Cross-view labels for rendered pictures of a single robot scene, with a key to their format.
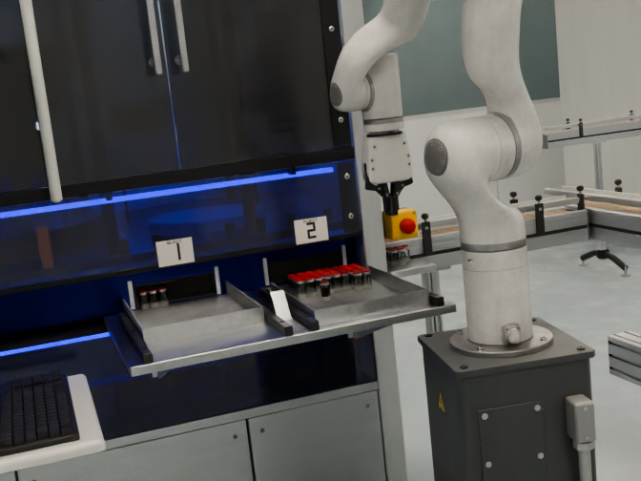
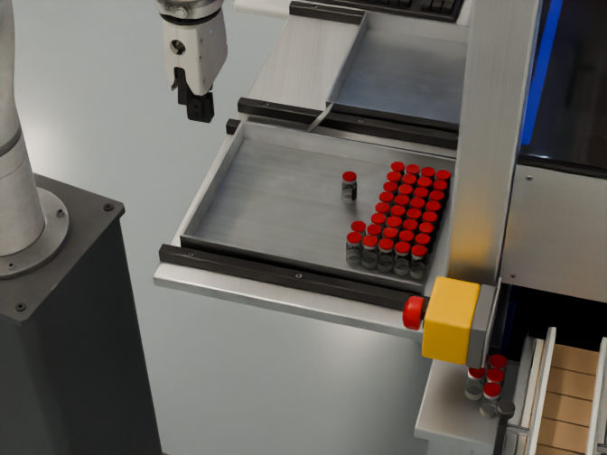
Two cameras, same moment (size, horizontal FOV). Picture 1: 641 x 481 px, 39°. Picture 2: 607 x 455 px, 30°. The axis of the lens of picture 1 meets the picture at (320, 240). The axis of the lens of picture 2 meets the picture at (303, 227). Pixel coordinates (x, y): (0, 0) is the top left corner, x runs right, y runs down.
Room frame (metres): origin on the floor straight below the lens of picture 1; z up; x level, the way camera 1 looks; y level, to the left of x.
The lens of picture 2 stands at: (2.67, -1.02, 2.01)
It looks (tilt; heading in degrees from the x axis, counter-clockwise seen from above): 45 degrees down; 126
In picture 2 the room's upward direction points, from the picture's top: 1 degrees counter-clockwise
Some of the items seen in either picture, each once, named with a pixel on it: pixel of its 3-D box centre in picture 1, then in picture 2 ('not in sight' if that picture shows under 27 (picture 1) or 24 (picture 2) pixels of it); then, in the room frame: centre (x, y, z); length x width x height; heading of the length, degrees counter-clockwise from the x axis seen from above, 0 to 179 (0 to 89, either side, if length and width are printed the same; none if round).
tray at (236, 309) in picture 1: (189, 309); (448, 78); (2.01, 0.31, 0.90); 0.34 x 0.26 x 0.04; 18
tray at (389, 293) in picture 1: (345, 293); (324, 205); (2.01, -0.04, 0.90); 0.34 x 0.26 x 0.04; 18
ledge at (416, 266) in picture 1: (403, 267); (480, 403); (2.35, -0.21, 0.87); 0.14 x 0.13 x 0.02; 18
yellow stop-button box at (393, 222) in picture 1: (400, 223); (456, 321); (2.31, -0.21, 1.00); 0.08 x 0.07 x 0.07; 18
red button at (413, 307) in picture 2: (406, 225); (419, 313); (2.27, -0.22, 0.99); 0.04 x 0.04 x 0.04; 18
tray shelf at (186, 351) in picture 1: (270, 314); (381, 150); (2.00, 0.13, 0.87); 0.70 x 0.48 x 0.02; 108
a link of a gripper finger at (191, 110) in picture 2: (398, 198); (194, 106); (1.90, -0.17, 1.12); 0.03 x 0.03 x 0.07; 18
